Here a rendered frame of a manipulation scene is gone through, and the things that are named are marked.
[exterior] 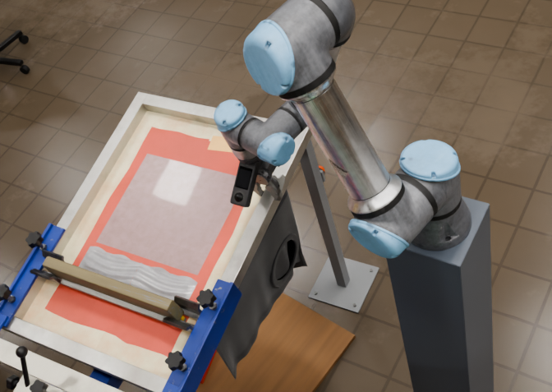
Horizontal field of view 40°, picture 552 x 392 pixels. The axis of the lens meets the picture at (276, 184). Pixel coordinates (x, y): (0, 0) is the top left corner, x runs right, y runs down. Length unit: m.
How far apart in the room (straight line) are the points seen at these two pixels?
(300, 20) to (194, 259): 0.87
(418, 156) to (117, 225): 0.94
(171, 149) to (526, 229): 1.57
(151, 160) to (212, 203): 0.26
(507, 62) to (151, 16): 2.11
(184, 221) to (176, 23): 2.65
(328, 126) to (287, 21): 0.20
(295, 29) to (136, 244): 0.97
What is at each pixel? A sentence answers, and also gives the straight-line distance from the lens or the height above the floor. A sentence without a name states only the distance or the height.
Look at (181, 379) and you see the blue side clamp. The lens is 1.83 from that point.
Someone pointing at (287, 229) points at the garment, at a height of 0.83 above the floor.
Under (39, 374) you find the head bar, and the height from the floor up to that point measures 1.07.
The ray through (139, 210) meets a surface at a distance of 2.15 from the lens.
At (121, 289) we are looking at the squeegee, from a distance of 1.92.
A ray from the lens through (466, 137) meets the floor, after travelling 3.52.
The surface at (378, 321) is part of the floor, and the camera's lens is 3.00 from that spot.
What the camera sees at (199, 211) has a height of 1.07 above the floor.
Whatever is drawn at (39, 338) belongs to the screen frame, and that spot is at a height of 1.03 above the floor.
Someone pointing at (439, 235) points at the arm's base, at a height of 1.24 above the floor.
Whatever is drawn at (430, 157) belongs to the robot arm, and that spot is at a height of 1.43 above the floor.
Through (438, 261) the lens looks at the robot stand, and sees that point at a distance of 1.68.
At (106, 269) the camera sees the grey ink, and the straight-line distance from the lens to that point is 2.10.
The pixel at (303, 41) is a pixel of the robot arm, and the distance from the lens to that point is 1.31.
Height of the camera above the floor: 2.59
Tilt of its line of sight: 48 degrees down
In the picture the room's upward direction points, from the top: 19 degrees counter-clockwise
